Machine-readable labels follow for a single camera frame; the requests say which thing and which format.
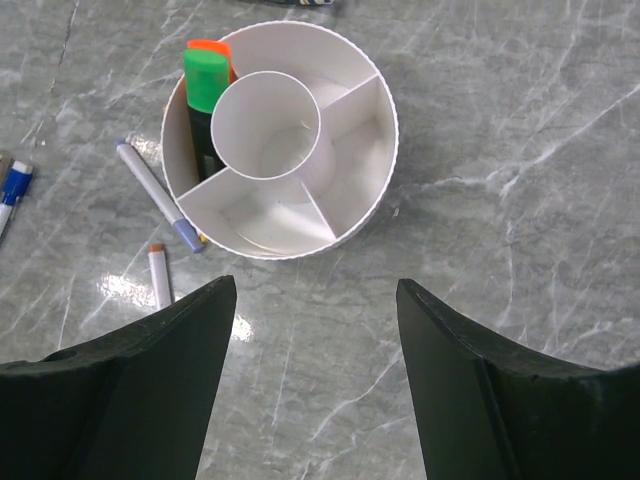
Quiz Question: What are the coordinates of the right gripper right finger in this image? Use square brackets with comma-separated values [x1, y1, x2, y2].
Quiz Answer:
[396, 279, 639, 479]

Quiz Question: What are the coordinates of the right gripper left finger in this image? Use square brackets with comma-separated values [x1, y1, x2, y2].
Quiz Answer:
[1, 276, 237, 479]

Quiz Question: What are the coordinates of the blue cap white marker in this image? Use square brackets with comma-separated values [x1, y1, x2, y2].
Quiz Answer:
[0, 161, 33, 233]

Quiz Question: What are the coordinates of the white round divided organizer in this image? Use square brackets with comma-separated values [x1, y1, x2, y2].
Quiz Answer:
[161, 20, 399, 260]

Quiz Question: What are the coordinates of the green cap black highlighter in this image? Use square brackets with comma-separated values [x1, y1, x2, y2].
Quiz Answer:
[183, 48, 230, 181]

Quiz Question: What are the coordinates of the orange cap black highlighter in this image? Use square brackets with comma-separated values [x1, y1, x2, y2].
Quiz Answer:
[186, 38, 237, 85]

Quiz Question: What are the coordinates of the grey white eraser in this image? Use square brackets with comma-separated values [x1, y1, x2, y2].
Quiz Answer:
[0, 151, 13, 187]

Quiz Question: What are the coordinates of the orange cap white marker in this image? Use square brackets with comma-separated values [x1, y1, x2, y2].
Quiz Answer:
[148, 243, 173, 311]

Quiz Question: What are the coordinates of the light blue cap marker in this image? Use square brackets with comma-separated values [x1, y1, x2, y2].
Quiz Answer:
[116, 140, 204, 253]

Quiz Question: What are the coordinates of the folded olive green t-shirt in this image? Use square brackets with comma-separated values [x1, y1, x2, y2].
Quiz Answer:
[239, 0, 341, 9]

